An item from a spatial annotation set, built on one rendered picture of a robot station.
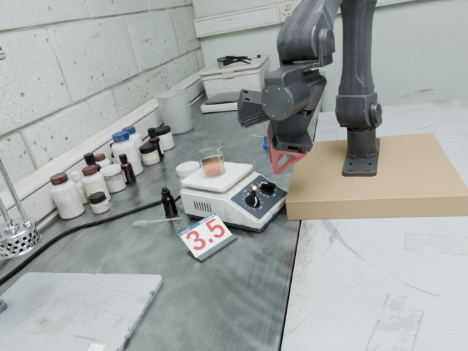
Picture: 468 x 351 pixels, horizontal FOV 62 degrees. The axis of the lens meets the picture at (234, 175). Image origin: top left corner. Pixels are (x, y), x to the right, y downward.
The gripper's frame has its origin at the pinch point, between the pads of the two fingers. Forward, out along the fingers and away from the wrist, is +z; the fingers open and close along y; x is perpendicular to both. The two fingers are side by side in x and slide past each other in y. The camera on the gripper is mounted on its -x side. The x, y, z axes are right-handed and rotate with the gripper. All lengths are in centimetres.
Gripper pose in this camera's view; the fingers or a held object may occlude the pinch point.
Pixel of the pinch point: (276, 164)
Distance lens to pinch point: 77.5
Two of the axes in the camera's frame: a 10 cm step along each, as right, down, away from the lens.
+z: -2.3, 7.4, 6.3
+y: 0.9, 6.6, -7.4
